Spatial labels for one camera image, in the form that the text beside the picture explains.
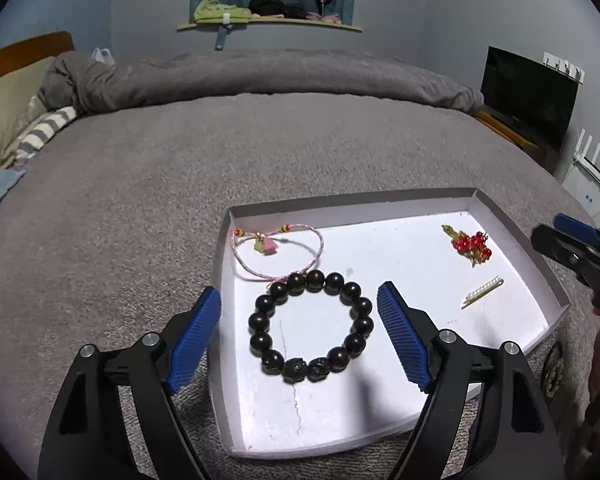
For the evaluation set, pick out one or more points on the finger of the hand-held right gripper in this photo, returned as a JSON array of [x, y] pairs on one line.
[[576, 228], [562, 246]]

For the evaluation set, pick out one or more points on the grey white striped pillow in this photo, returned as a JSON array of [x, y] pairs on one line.
[[42, 130]]

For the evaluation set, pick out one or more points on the olive green pillow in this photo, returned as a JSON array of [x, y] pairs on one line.
[[5, 105]]

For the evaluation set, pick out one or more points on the wooden window shelf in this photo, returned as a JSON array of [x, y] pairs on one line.
[[280, 23]]

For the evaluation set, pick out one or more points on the white plastic bag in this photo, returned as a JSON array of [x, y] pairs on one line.
[[102, 56]]

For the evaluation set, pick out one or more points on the green cloth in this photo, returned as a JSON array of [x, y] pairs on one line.
[[215, 11]]

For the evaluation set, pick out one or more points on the pearl hair clip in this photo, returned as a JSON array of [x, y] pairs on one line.
[[482, 291]]

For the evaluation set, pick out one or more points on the white router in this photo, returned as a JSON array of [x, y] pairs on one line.
[[592, 180]]

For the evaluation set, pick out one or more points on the black television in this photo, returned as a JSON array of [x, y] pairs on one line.
[[527, 95]]

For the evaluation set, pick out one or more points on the white wall hook rack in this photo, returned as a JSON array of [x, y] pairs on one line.
[[565, 67]]

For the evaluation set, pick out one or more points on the grey rolled duvet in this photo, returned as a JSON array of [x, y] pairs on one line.
[[255, 77]]

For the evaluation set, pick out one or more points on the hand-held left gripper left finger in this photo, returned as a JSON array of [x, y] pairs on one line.
[[192, 340]]

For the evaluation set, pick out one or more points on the pink fabric item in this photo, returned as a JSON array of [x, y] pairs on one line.
[[325, 17]]

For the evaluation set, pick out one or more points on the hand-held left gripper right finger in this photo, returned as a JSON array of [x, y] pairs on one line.
[[405, 340]]

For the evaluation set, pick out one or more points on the wooden headboard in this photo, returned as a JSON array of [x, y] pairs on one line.
[[20, 52]]

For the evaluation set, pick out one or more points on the shallow grey cardboard tray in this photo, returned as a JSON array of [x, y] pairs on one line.
[[405, 270]]

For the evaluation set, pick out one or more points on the wooden television stand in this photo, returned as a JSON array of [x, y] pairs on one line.
[[505, 132]]

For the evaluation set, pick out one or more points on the black cloth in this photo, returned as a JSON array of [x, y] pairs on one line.
[[275, 8]]

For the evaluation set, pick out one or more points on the red bead gold brooch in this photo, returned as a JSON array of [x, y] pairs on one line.
[[472, 244]]

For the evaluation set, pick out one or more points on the grey bed blanket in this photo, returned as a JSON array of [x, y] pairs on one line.
[[130, 210]]

